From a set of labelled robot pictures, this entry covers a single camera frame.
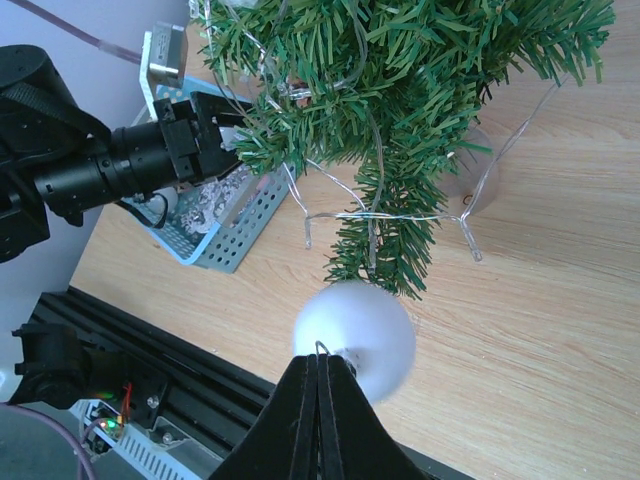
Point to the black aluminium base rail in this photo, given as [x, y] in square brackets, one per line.
[210, 400]

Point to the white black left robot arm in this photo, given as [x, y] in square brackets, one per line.
[58, 159]

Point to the round wooden tree base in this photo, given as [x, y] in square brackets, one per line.
[459, 184]

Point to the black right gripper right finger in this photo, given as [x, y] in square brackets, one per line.
[353, 442]

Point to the white glossy ball ornament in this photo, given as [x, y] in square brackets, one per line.
[365, 325]

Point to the light blue perforated basket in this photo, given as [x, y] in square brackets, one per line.
[213, 226]

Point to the small green christmas tree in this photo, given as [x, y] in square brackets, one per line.
[393, 86]

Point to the light blue slotted cable duct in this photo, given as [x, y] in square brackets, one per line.
[182, 459]

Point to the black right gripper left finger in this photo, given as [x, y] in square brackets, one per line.
[282, 444]

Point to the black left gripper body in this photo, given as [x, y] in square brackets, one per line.
[194, 149]

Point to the matte white ball ornament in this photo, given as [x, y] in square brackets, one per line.
[162, 201]

